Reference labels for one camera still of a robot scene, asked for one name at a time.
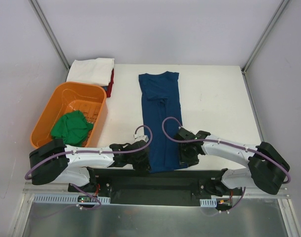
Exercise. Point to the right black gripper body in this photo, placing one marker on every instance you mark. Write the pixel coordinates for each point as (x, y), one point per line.
(188, 156)

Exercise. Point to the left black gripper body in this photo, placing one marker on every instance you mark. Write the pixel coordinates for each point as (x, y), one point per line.
(142, 160)

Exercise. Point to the blue t shirt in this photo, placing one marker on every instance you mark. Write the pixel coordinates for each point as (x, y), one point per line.
(160, 99)

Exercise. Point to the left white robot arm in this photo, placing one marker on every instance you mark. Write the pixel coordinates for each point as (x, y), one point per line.
(56, 162)

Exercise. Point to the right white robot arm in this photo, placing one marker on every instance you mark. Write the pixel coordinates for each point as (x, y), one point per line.
(262, 166)

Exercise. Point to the green t shirt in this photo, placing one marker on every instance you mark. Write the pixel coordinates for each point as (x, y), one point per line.
(73, 128)

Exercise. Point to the orange plastic basket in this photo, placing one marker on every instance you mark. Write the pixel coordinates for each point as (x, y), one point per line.
(69, 97)

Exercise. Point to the red folded t shirt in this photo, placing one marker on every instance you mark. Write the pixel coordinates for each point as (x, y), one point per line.
(110, 85)

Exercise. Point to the white folded t shirt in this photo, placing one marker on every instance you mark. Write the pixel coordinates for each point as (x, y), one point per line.
(93, 71)

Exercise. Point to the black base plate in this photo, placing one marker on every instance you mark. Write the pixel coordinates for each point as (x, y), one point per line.
(174, 188)

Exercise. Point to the right slotted cable duct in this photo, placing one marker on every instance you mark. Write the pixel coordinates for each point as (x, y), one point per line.
(209, 203)

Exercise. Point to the slotted cable duct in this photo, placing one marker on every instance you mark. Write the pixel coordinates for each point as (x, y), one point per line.
(209, 203)
(64, 199)

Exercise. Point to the left slotted cable duct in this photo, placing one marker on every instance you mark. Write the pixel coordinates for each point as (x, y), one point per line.
(64, 199)

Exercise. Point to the aluminium frame rail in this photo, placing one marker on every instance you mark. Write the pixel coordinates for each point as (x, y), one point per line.
(249, 193)

